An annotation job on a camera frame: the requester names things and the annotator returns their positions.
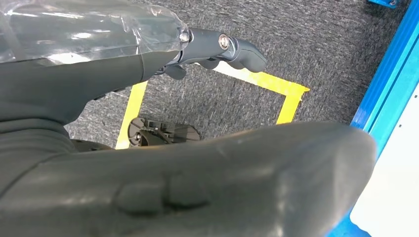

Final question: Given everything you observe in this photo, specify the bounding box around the blue metal shelf rack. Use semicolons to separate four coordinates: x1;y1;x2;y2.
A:
327;0;419;237
367;0;399;9

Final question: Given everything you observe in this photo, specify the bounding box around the black robot foot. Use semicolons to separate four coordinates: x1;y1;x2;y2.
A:
126;117;201;149

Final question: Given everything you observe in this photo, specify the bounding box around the yellow floor tape square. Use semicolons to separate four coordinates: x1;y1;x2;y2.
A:
115;60;311;151

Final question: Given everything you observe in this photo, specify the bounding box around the white plastic tray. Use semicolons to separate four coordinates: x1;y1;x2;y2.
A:
349;91;419;237

